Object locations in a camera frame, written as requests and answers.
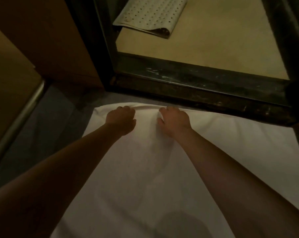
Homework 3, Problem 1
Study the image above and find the person's left hand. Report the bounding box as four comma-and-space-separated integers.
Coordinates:
104, 105, 137, 137

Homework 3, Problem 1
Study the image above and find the person's right hand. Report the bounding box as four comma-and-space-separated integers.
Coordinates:
156, 106, 192, 139

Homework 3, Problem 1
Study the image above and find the white towel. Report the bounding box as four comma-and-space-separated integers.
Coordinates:
50, 102, 299, 238

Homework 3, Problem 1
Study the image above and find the person's right forearm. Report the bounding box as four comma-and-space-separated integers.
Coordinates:
175, 129, 299, 238

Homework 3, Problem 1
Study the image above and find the person's left forearm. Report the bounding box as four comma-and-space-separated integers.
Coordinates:
0, 124, 123, 238

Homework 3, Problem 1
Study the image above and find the black marble threshold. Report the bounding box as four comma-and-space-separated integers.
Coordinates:
110, 52, 296, 127

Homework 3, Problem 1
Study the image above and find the perforated white bath mat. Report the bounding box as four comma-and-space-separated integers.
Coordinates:
112, 0, 189, 39

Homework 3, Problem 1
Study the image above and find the black door frame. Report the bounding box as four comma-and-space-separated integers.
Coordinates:
64, 0, 299, 127

